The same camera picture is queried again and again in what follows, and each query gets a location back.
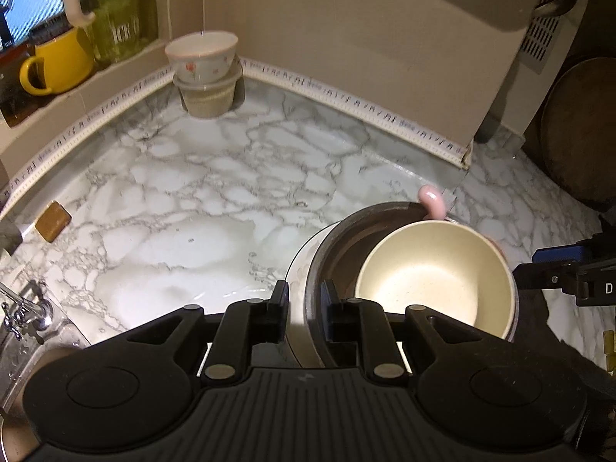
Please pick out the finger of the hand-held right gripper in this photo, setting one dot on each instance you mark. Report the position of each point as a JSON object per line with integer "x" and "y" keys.
{"x": 544, "y": 276}
{"x": 565, "y": 252}

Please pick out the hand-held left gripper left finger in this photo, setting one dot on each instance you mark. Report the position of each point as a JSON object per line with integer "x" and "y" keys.
{"x": 278, "y": 317}

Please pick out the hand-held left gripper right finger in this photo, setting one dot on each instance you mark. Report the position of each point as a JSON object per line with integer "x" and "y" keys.
{"x": 333, "y": 317}

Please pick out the large white plate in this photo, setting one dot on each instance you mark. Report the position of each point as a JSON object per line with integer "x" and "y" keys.
{"x": 298, "y": 308}

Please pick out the steel mixing bowl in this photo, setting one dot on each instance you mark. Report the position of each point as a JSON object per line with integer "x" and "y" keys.
{"x": 317, "y": 298}

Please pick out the round wooden cutting board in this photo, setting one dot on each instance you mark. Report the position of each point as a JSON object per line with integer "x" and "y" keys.
{"x": 582, "y": 139}

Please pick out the metal vent grille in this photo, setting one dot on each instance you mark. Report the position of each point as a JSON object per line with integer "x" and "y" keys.
{"x": 546, "y": 33}

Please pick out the patterned edge trim strip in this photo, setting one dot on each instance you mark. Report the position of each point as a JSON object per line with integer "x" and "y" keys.
{"x": 337, "y": 94}

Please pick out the beige plastic container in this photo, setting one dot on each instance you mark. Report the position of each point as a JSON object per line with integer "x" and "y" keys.
{"x": 209, "y": 98}

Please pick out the brown sponge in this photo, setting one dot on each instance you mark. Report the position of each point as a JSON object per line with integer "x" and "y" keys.
{"x": 53, "y": 221}

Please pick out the steel ladle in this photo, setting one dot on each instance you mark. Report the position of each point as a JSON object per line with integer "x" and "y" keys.
{"x": 553, "y": 5}

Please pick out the chrome faucet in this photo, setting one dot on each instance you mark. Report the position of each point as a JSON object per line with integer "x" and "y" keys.
{"x": 26, "y": 315}

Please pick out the steel sink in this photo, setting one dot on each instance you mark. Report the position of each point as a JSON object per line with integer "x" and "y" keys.
{"x": 19, "y": 370}

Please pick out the floral white bowl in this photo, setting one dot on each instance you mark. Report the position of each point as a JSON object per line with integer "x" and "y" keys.
{"x": 202, "y": 55}

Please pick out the yellow mug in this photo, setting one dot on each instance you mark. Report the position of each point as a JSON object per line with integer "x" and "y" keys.
{"x": 60, "y": 65}

